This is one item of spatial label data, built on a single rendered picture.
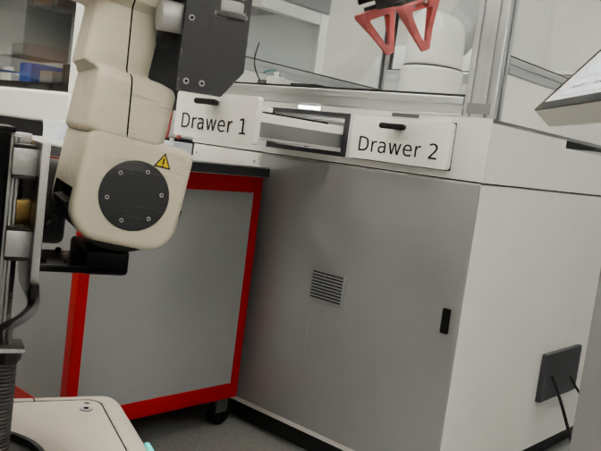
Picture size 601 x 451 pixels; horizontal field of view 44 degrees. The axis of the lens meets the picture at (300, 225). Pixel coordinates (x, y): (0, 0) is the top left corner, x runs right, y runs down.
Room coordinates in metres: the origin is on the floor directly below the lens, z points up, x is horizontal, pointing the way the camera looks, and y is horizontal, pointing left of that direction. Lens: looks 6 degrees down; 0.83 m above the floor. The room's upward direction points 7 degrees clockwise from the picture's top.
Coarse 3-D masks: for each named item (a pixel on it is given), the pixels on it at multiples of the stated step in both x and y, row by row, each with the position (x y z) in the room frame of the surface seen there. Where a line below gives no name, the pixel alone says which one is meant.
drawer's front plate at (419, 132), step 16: (352, 128) 1.93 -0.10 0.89; (368, 128) 1.90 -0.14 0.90; (416, 128) 1.81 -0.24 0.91; (432, 128) 1.78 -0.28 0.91; (448, 128) 1.75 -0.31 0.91; (352, 144) 1.93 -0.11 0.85; (368, 144) 1.89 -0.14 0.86; (416, 144) 1.80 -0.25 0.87; (448, 144) 1.74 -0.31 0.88; (384, 160) 1.86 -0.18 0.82; (400, 160) 1.83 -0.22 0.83; (416, 160) 1.80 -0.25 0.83; (432, 160) 1.77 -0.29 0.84; (448, 160) 1.75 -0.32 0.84
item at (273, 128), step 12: (264, 120) 1.76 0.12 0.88; (276, 120) 1.79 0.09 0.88; (288, 120) 1.82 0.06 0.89; (300, 120) 1.85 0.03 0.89; (264, 132) 1.76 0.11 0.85; (276, 132) 1.79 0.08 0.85; (288, 132) 1.82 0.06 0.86; (300, 132) 1.85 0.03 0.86; (312, 132) 1.88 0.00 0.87; (324, 132) 1.92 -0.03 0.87; (336, 132) 1.96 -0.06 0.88; (300, 144) 1.86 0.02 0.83; (312, 144) 1.89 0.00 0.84; (324, 144) 1.92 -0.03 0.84; (336, 144) 1.96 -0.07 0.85
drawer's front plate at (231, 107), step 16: (192, 96) 1.86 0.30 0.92; (208, 96) 1.82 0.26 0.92; (224, 96) 1.78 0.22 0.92; (240, 96) 1.75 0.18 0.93; (176, 112) 1.90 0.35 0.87; (192, 112) 1.86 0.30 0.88; (208, 112) 1.82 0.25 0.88; (224, 112) 1.78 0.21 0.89; (240, 112) 1.75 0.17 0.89; (256, 112) 1.71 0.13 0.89; (176, 128) 1.89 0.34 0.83; (192, 128) 1.85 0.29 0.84; (224, 128) 1.77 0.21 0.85; (240, 128) 1.74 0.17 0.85; (256, 128) 1.71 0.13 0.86; (256, 144) 1.72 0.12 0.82
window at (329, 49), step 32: (288, 0) 2.17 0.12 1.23; (320, 0) 2.09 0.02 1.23; (352, 0) 2.01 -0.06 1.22; (448, 0) 1.82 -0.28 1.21; (256, 32) 2.24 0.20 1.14; (288, 32) 2.16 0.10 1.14; (320, 32) 2.08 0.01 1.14; (352, 32) 2.00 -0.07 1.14; (384, 32) 1.94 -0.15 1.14; (448, 32) 1.81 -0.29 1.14; (256, 64) 2.23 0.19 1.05; (288, 64) 2.15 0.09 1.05; (320, 64) 2.07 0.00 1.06; (352, 64) 1.99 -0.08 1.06; (384, 64) 1.93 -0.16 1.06; (416, 64) 1.86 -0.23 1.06; (448, 64) 1.80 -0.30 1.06
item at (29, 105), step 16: (80, 16) 2.42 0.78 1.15; (0, 96) 2.70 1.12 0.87; (16, 96) 2.62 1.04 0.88; (32, 96) 2.55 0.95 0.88; (48, 96) 2.48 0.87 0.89; (64, 96) 2.41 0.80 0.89; (0, 112) 2.69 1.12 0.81; (16, 112) 2.61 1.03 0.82; (32, 112) 2.54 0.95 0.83; (48, 112) 2.47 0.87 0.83; (64, 112) 2.41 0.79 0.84; (16, 128) 2.75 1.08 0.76; (32, 128) 2.67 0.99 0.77; (192, 144) 2.82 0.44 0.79
